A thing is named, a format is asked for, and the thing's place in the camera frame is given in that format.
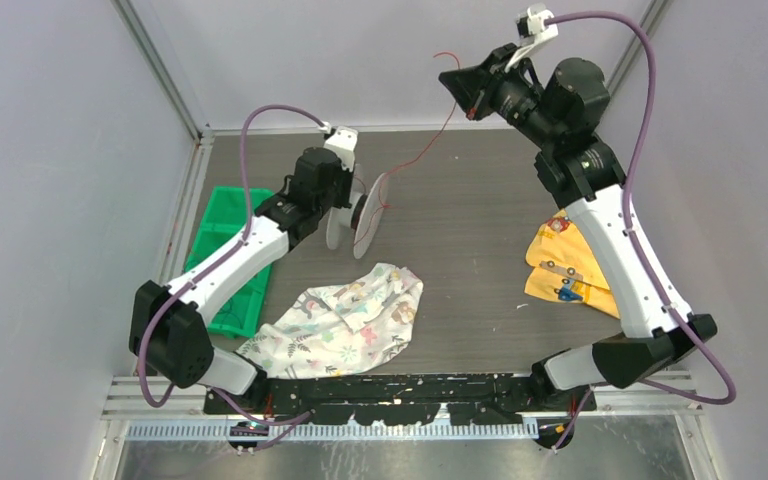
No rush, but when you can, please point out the dark blue wire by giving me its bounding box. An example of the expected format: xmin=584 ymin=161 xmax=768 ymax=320
xmin=214 ymin=298 xmax=247 ymax=329

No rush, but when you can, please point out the aluminium frame rail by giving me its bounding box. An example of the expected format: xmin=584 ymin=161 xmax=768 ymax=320
xmin=102 ymin=373 xmax=702 ymax=425

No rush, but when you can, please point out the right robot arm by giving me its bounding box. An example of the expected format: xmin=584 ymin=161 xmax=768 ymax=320
xmin=438 ymin=44 xmax=718 ymax=411

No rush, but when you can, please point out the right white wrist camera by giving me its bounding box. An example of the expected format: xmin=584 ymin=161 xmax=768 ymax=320
xmin=504 ymin=3 xmax=559 ymax=72

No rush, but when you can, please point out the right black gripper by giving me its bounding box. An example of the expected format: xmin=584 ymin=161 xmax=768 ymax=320
xmin=439 ymin=42 xmax=561 ymax=150

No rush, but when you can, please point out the red wire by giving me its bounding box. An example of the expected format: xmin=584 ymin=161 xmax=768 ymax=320
xmin=350 ymin=51 xmax=465 ymax=213

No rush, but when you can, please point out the grey plastic spool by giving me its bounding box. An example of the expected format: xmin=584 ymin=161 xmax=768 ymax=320
xmin=325 ymin=173 xmax=389 ymax=259

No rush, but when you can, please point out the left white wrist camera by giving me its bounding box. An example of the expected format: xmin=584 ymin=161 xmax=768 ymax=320
xmin=318 ymin=122 xmax=359 ymax=174

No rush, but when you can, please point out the yellow patterned cloth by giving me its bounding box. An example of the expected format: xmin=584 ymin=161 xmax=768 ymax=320
xmin=524 ymin=209 xmax=619 ymax=318

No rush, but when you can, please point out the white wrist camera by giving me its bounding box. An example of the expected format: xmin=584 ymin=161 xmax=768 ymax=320
xmin=318 ymin=122 xmax=359 ymax=174
xmin=504 ymin=3 xmax=559 ymax=72

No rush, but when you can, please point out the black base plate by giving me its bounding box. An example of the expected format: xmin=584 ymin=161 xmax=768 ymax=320
xmin=231 ymin=373 xmax=596 ymax=426

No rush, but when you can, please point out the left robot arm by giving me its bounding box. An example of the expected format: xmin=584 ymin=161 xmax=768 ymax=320
xmin=129 ymin=146 xmax=355 ymax=414

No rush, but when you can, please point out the white patterned cloth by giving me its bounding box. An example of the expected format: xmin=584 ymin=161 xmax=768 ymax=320
xmin=236 ymin=263 xmax=424 ymax=380

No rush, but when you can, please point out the green three-compartment bin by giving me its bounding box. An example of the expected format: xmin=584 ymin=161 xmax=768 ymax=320
xmin=183 ymin=186 xmax=277 ymax=340

